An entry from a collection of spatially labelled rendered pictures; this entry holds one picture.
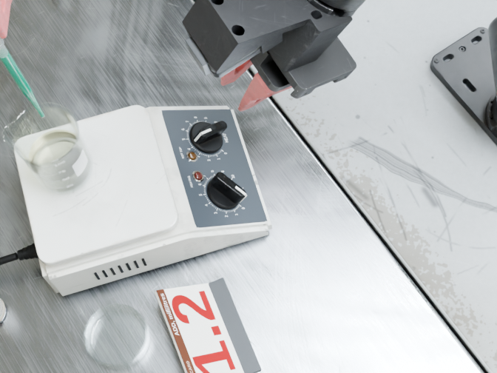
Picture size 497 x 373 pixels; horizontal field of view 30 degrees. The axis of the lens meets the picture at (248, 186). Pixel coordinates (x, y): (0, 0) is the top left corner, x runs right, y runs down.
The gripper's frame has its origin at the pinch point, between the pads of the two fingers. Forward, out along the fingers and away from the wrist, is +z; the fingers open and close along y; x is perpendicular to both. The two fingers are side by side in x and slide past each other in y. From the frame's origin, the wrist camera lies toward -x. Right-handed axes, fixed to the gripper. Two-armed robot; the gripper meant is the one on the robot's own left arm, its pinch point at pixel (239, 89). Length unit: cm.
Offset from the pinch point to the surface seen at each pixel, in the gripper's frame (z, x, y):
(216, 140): 8.0, 1.3, 0.8
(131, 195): 8.6, -9.0, 2.1
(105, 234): 10.0, -12.3, 3.8
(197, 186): 8.3, -3.0, 3.8
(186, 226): 8.5, -6.1, 6.6
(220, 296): 13.4, -3.8, 12.5
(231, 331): 13.4, -4.8, 15.8
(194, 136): 7.6, -0.7, -0.2
